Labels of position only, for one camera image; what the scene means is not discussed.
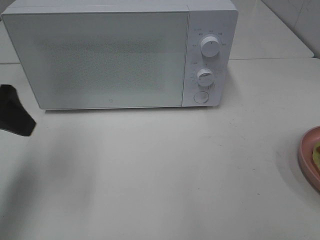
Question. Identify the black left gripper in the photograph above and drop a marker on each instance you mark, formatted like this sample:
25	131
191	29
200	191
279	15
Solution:
13	116

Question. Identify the round white door button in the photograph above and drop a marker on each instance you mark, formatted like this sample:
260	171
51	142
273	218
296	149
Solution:
201	97

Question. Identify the white microwave knob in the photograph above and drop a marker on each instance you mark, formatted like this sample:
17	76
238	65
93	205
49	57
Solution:
205	77
210	46

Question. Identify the pink round plate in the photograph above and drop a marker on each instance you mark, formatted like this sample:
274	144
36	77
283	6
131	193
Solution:
305	157

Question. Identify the white bread sandwich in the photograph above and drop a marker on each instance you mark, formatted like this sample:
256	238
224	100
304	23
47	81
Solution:
316	155

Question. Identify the white microwave oven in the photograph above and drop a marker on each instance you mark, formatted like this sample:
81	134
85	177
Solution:
206	17

